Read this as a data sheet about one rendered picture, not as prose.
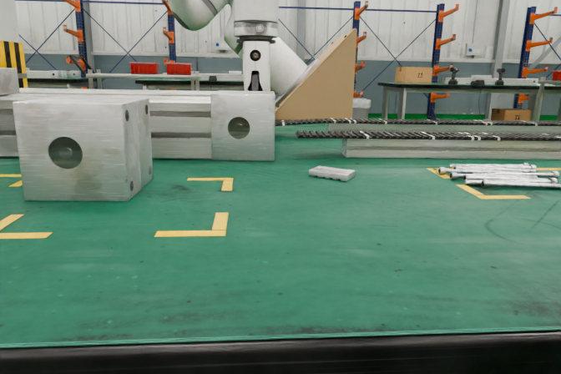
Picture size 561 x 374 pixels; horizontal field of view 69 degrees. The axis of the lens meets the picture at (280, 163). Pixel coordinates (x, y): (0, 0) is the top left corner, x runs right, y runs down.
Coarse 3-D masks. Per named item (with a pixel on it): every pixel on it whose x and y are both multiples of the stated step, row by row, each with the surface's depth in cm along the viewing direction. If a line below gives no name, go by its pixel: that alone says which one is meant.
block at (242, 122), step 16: (224, 96) 57; (240, 96) 57; (256, 96) 57; (272, 96) 57; (224, 112) 58; (240, 112) 58; (256, 112) 58; (272, 112) 58; (224, 128) 58; (240, 128) 58; (256, 128) 58; (272, 128) 58; (224, 144) 59; (240, 144) 59; (256, 144) 59; (272, 144) 59; (240, 160) 59; (256, 160) 59; (272, 160) 59
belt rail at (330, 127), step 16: (336, 128) 81; (352, 128) 81; (368, 128) 81; (384, 128) 81; (400, 128) 81; (416, 128) 81; (432, 128) 81; (448, 128) 81; (464, 128) 82; (480, 128) 82; (496, 128) 82; (512, 128) 82; (528, 128) 82; (544, 128) 82; (560, 128) 82
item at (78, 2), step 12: (24, 0) 717; (36, 0) 718; (48, 0) 720; (60, 0) 721; (72, 0) 693; (72, 12) 726; (168, 12) 733; (60, 24) 729; (168, 24) 739; (84, 36) 743; (168, 36) 711; (84, 48) 747; (132, 48) 747; (72, 60) 694; (120, 60) 750
